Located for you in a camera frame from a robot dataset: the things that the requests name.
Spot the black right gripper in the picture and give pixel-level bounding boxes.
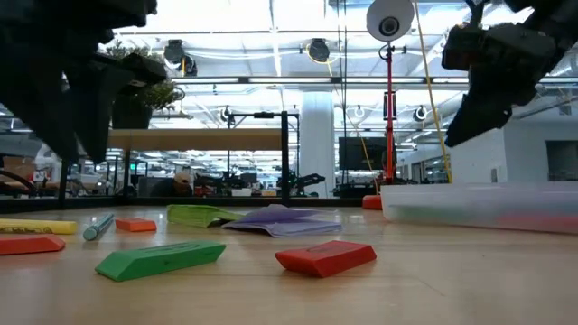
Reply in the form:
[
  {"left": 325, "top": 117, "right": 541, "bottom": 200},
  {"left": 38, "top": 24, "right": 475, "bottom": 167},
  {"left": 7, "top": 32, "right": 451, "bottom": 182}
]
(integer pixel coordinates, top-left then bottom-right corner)
[{"left": 444, "top": 22, "right": 557, "bottom": 148}]

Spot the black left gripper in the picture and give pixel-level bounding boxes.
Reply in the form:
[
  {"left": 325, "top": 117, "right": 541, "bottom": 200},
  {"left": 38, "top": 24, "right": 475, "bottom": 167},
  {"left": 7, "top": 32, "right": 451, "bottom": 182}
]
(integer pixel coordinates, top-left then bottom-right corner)
[{"left": 0, "top": 25, "right": 168, "bottom": 164}]

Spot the yellow highlighter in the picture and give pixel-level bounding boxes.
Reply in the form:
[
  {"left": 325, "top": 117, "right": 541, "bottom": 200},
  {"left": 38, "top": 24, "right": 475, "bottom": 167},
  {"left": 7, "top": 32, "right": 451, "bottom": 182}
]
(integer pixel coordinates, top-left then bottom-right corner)
[{"left": 0, "top": 218, "right": 79, "bottom": 236}]

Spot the teal pen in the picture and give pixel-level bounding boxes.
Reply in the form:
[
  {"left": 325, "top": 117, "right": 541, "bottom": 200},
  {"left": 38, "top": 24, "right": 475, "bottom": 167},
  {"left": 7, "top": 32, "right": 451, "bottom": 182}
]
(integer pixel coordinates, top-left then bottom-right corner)
[{"left": 82, "top": 212, "right": 116, "bottom": 242}]

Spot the orange eraser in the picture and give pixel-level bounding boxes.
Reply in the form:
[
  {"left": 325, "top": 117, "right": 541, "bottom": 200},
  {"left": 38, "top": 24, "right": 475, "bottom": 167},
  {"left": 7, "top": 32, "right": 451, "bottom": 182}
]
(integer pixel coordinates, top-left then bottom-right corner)
[
  {"left": 115, "top": 218, "right": 158, "bottom": 233},
  {"left": 0, "top": 234, "right": 67, "bottom": 256}
]

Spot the green sticky note pad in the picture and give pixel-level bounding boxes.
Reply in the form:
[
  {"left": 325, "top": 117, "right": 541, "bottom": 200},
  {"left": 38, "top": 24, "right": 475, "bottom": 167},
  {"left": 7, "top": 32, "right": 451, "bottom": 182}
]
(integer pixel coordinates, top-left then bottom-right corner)
[{"left": 166, "top": 204, "right": 245, "bottom": 228}]

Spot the green eraser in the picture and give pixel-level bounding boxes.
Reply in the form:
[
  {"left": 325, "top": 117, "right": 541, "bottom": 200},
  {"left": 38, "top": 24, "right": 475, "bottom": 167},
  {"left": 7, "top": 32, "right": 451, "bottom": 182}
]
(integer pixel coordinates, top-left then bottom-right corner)
[{"left": 94, "top": 240, "right": 227, "bottom": 283}]

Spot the red eraser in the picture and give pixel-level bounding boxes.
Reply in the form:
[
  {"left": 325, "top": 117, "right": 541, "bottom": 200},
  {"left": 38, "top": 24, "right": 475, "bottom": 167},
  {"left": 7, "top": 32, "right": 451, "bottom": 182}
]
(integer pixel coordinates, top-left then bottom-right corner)
[{"left": 275, "top": 239, "right": 378, "bottom": 278}]

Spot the purple sticky note pad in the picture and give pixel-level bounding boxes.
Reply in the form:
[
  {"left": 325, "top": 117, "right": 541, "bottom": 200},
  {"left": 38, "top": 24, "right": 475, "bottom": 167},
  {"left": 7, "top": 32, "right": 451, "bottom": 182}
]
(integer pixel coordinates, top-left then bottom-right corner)
[{"left": 220, "top": 203, "right": 343, "bottom": 238}]

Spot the green potted plant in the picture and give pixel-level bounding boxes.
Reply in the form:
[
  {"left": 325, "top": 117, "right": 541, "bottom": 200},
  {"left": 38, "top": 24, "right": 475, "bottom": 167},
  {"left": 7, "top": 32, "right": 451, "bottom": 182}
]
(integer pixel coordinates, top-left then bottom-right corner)
[{"left": 101, "top": 39, "right": 182, "bottom": 131}]

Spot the clear plastic box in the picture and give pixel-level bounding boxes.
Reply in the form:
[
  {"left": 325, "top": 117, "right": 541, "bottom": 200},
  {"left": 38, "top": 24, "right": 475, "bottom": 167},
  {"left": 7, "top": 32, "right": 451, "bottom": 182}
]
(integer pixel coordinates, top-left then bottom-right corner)
[{"left": 380, "top": 181, "right": 578, "bottom": 236}]

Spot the red desk lamp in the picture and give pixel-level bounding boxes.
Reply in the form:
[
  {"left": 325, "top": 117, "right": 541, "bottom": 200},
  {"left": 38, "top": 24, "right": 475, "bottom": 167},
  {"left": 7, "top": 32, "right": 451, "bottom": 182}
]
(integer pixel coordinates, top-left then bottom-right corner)
[{"left": 361, "top": 0, "right": 415, "bottom": 211}]

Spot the black monitor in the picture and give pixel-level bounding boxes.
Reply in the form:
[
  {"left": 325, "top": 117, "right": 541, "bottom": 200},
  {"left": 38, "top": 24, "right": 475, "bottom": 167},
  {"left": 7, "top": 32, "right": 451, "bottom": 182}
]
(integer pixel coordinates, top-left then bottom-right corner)
[{"left": 338, "top": 136, "right": 398, "bottom": 172}]

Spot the person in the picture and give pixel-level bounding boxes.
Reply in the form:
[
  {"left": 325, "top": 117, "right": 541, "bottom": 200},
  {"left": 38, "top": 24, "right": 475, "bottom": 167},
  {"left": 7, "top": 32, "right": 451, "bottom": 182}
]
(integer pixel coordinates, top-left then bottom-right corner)
[{"left": 148, "top": 171, "right": 195, "bottom": 199}]

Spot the wooden shelf with black legs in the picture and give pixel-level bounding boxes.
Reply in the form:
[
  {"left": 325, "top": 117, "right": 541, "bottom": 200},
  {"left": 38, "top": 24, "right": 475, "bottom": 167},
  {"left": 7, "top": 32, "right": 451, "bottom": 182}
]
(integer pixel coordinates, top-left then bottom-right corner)
[{"left": 58, "top": 110, "right": 291, "bottom": 212}]

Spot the white building column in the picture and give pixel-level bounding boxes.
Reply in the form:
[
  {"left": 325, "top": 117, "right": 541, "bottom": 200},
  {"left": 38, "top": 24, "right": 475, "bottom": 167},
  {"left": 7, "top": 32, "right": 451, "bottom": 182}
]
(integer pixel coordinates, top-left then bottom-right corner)
[{"left": 300, "top": 92, "right": 336, "bottom": 199}]

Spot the yellow cable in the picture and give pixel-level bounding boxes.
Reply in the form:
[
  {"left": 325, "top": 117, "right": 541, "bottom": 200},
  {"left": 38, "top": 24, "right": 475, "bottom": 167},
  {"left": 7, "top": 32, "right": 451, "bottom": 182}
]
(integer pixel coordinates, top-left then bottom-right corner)
[{"left": 413, "top": 0, "right": 453, "bottom": 184}]

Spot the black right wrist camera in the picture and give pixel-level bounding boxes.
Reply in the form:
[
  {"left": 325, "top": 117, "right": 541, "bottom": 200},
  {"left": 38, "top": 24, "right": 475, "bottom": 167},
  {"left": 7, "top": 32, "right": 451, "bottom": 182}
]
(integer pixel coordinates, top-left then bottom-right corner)
[{"left": 441, "top": 23, "right": 482, "bottom": 72}]

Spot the black ceiling cable reel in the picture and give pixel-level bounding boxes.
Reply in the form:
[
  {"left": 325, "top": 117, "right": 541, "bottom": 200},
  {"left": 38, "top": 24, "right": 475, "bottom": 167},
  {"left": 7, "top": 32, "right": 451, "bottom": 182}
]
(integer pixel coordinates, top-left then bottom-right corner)
[
  {"left": 163, "top": 39, "right": 199, "bottom": 77},
  {"left": 305, "top": 38, "right": 333, "bottom": 64}
]

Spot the black aluminium table frame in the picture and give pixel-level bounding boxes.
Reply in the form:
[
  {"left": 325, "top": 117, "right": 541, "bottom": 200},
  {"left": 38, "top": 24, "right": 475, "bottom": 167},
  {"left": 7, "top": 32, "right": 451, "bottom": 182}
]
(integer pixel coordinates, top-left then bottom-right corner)
[{"left": 0, "top": 196, "right": 365, "bottom": 214}]

